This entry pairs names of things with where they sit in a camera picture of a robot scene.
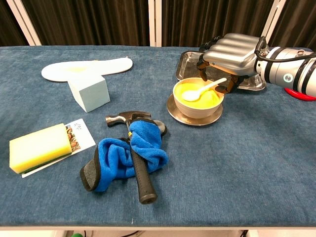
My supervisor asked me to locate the white screen frame post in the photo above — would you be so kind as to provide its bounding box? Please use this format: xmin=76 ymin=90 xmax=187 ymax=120
xmin=6 ymin=0 xmax=42 ymax=46
xmin=261 ymin=0 xmax=287 ymax=44
xmin=148 ymin=0 xmax=162 ymax=47

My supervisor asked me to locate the red round disc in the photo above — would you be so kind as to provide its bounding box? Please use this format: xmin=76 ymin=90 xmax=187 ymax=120
xmin=283 ymin=87 xmax=316 ymax=102

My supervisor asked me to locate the black handled claw hammer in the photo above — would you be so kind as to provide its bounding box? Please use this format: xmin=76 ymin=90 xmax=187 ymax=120
xmin=105 ymin=111 xmax=158 ymax=204

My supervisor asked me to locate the rectangular metal tray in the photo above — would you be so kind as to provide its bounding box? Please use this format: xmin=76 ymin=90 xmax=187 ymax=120
xmin=175 ymin=51 xmax=267 ymax=91

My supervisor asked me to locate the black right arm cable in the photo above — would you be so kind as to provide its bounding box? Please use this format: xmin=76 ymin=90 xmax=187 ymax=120
xmin=255 ymin=36 xmax=316 ymax=61

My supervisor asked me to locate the black pleated curtain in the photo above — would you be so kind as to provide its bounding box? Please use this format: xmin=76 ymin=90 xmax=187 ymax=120
xmin=0 ymin=0 xmax=27 ymax=47
xmin=21 ymin=0 xmax=150 ymax=46
xmin=161 ymin=0 xmax=275 ymax=47
xmin=269 ymin=0 xmax=316 ymax=49

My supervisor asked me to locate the white slipper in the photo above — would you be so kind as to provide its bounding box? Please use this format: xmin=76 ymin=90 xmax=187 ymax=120
xmin=41 ymin=57 xmax=133 ymax=82

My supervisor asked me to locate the white plastic spoon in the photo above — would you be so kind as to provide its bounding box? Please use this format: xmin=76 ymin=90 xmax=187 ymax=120
xmin=181 ymin=78 xmax=227 ymax=102

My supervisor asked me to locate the metal bowl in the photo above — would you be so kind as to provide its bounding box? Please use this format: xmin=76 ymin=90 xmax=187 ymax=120
xmin=172 ymin=78 xmax=225 ymax=119

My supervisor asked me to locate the light blue foam cube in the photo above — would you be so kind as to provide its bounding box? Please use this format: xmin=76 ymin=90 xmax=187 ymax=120
xmin=68 ymin=75 xmax=111 ymax=113

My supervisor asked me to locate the white picture card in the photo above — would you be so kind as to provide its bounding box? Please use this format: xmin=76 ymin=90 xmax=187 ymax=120
xmin=21 ymin=118 xmax=96 ymax=178

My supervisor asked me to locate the blue and black glove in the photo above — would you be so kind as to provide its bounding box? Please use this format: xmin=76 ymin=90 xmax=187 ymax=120
xmin=79 ymin=118 xmax=170 ymax=193

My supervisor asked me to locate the round metal saucer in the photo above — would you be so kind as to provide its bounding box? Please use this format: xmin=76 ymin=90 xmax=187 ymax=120
xmin=166 ymin=93 xmax=224 ymax=126

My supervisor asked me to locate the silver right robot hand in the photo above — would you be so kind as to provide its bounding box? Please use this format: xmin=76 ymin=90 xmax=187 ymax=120
xmin=197 ymin=33 xmax=260 ymax=95

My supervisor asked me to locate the yellow green sponge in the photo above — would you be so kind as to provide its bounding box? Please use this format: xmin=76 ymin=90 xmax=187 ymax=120
xmin=9 ymin=123 xmax=73 ymax=174

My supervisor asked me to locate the dark blue table cloth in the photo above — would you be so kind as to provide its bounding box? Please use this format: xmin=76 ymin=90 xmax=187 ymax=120
xmin=0 ymin=45 xmax=316 ymax=227

